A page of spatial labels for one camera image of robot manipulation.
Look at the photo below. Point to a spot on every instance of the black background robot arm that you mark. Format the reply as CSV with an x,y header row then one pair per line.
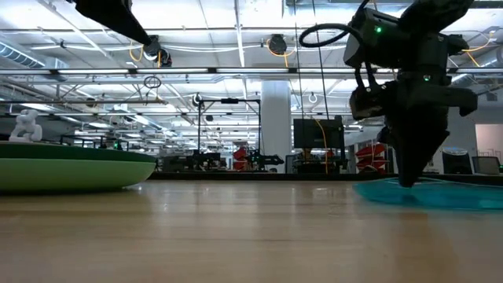
x,y
265,160

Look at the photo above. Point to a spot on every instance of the black metal frame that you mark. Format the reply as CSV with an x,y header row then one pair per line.
x,y
230,101

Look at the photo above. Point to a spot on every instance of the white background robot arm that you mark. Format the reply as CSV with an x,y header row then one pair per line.
x,y
25,126

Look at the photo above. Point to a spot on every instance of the black office chair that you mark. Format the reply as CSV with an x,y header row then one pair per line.
x,y
456,162

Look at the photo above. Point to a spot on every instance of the transparent teal plastic plate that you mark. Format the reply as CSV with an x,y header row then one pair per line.
x,y
440,194

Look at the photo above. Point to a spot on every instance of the dark green plastic plate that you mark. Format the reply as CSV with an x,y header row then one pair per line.
x,y
59,151

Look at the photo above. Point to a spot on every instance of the white pillar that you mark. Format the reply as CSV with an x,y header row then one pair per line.
x,y
276,126

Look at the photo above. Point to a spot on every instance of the silver ventilation duct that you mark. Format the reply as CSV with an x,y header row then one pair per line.
x,y
19,55

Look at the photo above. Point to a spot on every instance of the red machine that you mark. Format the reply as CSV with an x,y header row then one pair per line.
x,y
240,157

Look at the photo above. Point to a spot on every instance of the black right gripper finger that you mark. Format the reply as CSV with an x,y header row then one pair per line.
x,y
402,145
428,145

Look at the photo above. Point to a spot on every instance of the black monitor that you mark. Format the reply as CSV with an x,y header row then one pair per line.
x,y
316,133

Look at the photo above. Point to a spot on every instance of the light green plastic plate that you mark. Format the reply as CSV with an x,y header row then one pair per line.
x,y
67,175

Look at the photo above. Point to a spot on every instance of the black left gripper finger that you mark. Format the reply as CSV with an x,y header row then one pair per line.
x,y
108,17
127,13

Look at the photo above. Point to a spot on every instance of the ceiling light bar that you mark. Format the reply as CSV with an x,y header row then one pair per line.
x,y
172,70
93,71
481,70
251,70

